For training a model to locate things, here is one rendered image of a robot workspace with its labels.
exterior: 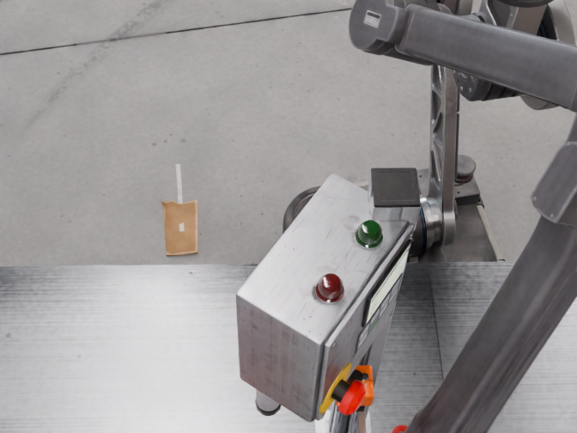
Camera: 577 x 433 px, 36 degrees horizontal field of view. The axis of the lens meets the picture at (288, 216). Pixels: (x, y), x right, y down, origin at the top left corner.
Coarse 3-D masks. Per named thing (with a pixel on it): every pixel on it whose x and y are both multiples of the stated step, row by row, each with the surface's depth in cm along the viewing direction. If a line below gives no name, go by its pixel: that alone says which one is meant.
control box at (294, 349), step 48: (336, 192) 88; (288, 240) 85; (336, 240) 85; (384, 240) 85; (240, 288) 82; (288, 288) 82; (240, 336) 88; (288, 336) 81; (336, 336) 80; (288, 384) 89; (336, 384) 91
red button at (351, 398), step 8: (344, 384) 92; (352, 384) 91; (360, 384) 91; (336, 392) 91; (344, 392) 91; (352, 392) 90; (360, 392) 91; (344, 400) 90; (352, 400) 90; (360, 400) 91; (344, 408) 90; (352, 408) 90
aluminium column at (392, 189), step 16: (384, 176) 86; (400, 176) 86; (416, 176) 86; (384, 192) 85; (400, 192) 85; (416, 192) 85; (384, 208) 84; (400, 208) 86; (416, 208) 85; (384, 336) 107; (368, 352) 113
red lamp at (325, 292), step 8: (320, 280) 80; (328, 280) 80; (336, 280) 80; (320, 288) 80; (328, 288) 79; (336, 288) 79; (320, 296) 81; (328, 296) 80; (336, 296) 80; (328, 304) 81
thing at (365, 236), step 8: (360, 224) 84; (368, 224) 83; (376, 224) 83; (360, 232) 83; (368, 232) 83; (376, 232) 83; (360, 240) 84; (368, 240) 83; (376, 240) 83; (368, 248) 84; (376, 248) 84
